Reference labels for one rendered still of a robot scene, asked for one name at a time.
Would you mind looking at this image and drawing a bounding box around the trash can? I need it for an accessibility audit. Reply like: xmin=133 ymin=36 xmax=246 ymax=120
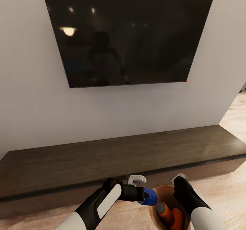
xmin=149 ymin=185 xmax=191 ymax=230

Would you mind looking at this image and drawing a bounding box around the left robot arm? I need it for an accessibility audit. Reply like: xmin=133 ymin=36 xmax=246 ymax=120
xmin=54 ymin=175 xmax=149 ymax=230

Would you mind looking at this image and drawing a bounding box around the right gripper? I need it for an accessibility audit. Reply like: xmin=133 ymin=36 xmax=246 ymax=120
xmin=173 ymin=193 xmax=181 ymax=205

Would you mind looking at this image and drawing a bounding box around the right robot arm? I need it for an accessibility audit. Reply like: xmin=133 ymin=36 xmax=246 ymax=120
xmin=172 ymin=173 xmax=228 ymax=230

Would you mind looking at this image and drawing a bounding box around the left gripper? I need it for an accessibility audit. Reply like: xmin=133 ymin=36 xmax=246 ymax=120
xmin=126 ymin=184 xmax=149 ymax=202

